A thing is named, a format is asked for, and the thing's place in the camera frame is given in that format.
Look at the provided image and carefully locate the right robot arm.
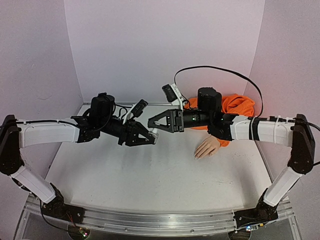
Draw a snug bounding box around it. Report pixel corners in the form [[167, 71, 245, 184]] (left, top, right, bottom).
[[147, 87, 315, 207]]

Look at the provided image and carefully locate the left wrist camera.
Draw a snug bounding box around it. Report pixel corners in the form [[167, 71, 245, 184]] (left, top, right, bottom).
[[122, 99, 148, 124]]

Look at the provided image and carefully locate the mannequin hand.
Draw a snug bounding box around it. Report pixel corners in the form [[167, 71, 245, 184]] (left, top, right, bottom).
[[194, 136, 221, 159]]

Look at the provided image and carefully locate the black left camera cable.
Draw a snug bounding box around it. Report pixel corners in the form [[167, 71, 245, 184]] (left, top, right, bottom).
[[82, 104, 131, 126]]

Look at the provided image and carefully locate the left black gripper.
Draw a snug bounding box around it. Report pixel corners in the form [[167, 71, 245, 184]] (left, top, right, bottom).
[[99, 117, 158, 147]]

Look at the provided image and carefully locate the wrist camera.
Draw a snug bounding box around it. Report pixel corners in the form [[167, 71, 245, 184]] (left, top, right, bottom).
[[122, 99, 148, 124], [162, 83, 187, 110]]

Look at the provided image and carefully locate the aluminium rail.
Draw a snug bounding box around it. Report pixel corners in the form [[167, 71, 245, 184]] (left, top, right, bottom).
[[115, 102, 172, 106], [24, 197, 302, 240]]

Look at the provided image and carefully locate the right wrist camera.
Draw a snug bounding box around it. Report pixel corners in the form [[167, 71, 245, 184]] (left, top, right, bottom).
[[162, 83, 187, 110]]

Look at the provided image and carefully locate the clear nail polish bottle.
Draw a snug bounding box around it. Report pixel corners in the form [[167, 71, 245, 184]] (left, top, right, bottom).
[[151, 132, 159, 145]]

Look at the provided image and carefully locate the aluminium back rail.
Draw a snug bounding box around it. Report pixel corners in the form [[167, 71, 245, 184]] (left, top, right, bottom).
[[115, 102, 172, 106]]

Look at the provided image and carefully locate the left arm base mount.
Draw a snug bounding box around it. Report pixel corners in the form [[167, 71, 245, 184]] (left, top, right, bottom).
[[40, 183, 85, 225]]

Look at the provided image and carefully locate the aluminium front rail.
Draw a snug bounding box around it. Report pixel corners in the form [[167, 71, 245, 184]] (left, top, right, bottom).
[[24, 197, 302, 240]]

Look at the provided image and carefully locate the orange hoodie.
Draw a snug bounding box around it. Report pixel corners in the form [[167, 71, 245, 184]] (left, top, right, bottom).
[[187, 94, 255, 147]]

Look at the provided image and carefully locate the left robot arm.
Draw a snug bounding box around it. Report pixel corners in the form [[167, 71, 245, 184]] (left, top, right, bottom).
[[0, 92, 158, 219]]

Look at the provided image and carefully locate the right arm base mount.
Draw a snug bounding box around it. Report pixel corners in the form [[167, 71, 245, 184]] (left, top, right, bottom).
[[233, 188, 278, 230]]

